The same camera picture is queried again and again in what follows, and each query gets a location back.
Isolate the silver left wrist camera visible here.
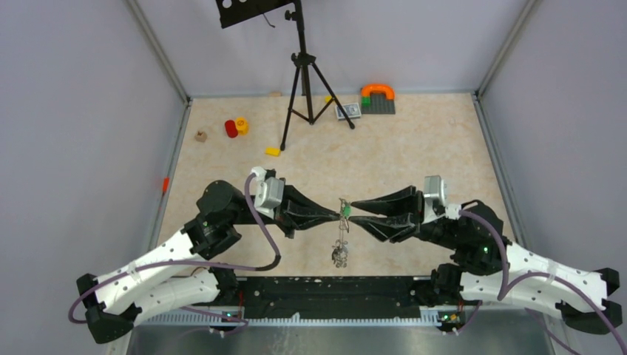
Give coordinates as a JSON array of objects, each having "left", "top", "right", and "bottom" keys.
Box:
[{"left": 251, "top": 166, "right": 285, "bottom": 219}]

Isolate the black tripod stand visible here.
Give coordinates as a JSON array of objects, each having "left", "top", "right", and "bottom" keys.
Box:
[{"left": 279, "top": 1, "right": 356, "bottom": 152}]

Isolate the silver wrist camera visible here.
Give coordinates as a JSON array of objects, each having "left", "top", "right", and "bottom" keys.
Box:
[
  {"left": 422, "top": 175, "right": 461, "bottom": 224},
  {"left": 251, "top": 166, "right": 285, "bottom": 219}
]

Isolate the red plastic cylinder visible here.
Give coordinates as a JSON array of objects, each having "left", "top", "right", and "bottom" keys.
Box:
[{"left": 224, "top": 120, "right": 239, "bottom": 138}]

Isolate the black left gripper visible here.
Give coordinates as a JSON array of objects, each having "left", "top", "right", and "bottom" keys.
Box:
[{"left": 227, "top": 177, "right": 341, "bottom": 239}]

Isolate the yellow lego brick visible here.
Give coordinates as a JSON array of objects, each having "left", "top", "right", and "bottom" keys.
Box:
[{"left": 265, "top": 147, "right": 281, "bottom": 157}]

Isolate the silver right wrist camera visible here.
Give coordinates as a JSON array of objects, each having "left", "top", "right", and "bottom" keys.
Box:
[{"left": 422, "top": 175, "right": 461, "bottom": 224}]

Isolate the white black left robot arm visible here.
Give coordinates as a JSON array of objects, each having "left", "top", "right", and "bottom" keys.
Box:
[{"left": 69, "top": 175, "right": 340, "bottom": 344}]

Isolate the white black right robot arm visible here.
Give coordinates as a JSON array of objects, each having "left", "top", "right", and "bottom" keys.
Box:
[{"left": 350, "top": 177, "right": 623, "bottom": 335}]

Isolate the orange plastic arch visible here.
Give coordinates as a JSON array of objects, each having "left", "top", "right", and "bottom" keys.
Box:
[{"left": 361, "top": 84, "right": 396, "bottom": 100}]

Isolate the yellow plastic cylinder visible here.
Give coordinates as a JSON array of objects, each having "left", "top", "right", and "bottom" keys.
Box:
[{"left": 235, "top": 117, "right": 249, "bottom": 135}]

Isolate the grey lego baseplate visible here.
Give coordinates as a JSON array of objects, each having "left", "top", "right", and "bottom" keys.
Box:
[{"left": 361, "top": 94, "right": 396, "bottom": 115}]

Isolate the black perforated mount plate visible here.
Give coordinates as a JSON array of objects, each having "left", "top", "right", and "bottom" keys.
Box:
[{"left": 215, "top": 0, "right": 293, "bottom": 29}]

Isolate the blue playing card box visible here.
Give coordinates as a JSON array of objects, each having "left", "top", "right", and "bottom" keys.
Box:
[{"left": 336, "top": 103, "right": 362, "bottom": 121}]

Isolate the small wooden block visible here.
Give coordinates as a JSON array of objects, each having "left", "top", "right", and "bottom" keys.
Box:
[{"left": 194, "top": 130, "right": 208, "bottom": 143}]

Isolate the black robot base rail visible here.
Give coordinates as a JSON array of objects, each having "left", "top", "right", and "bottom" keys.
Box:
[{"left": 203, "top": 260, "right": 484, "bottom": 328}]

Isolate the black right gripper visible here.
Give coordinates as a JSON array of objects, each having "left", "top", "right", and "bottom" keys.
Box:
[{"left": 347, "top": 186, "right": 463, "bottom": 251}]

